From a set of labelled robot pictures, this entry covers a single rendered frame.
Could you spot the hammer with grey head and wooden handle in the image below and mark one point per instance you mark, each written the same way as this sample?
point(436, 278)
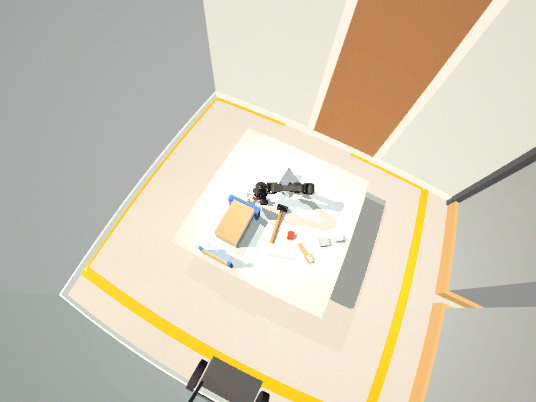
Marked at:
point(282, 209)

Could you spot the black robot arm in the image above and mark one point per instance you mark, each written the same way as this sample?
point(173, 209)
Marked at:
point(297, 187)

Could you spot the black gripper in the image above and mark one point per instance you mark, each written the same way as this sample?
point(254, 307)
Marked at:
point(262, 198)

